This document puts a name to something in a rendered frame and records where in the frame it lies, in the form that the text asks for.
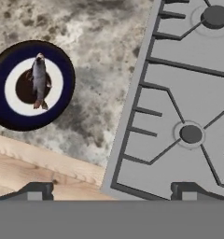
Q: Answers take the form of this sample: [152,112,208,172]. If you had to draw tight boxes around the dark blue and white plate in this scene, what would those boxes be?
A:
[0,39,77,132]

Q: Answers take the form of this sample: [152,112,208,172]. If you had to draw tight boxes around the grey hob with black grates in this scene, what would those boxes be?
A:
[100,0,224,202]

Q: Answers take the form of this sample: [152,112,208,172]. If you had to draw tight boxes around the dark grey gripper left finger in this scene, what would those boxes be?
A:
[0,181,55,202]

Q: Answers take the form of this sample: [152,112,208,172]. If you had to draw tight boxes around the grey fish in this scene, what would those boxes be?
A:
[25,52,52,111]

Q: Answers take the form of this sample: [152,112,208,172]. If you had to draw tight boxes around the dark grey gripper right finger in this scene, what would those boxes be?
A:
[170,181,224,202]

